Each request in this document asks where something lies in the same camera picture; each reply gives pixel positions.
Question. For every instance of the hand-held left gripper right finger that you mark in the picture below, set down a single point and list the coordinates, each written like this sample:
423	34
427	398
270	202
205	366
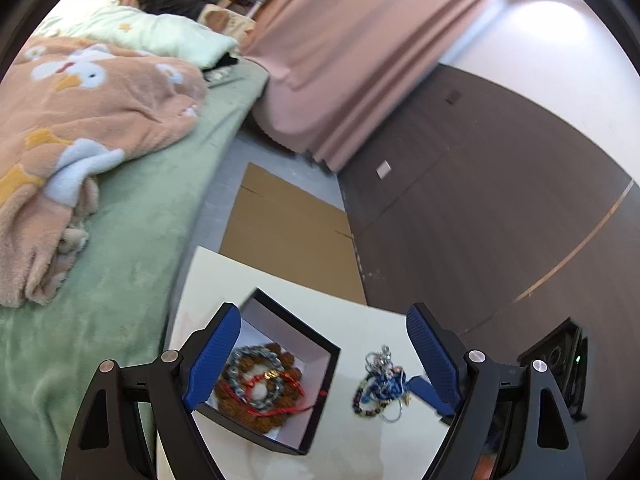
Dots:
432	357

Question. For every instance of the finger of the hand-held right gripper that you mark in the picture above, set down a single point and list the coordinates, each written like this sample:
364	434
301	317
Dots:
424	390

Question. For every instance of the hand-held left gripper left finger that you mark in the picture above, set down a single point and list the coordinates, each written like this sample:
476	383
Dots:
212	357

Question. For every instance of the blue tassel ornament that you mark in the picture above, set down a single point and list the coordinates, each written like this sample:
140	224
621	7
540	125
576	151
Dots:
387	385

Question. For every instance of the black jewelry box white inside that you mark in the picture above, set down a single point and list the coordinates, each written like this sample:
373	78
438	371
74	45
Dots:
297	327

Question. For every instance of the black electronic device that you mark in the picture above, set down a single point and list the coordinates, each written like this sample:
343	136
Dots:
555	350

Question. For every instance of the green bed mattress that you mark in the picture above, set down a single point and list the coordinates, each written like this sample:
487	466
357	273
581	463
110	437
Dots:
125	270

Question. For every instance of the flat cardboard sheet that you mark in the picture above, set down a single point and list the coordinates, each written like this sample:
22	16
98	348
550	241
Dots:
290	230

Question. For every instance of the peach printed fleece blanket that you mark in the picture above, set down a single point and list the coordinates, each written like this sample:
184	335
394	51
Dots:
80	125

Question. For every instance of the pale green pillow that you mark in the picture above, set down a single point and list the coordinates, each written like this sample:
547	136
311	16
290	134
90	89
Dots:
165	32

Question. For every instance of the brown plush cushion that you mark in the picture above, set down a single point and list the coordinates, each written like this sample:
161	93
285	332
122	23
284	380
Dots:
227	20

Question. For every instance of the black bag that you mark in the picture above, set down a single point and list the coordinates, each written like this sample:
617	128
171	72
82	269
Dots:
172	2

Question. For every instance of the white wall socket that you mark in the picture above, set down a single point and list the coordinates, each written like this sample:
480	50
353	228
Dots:
384	170

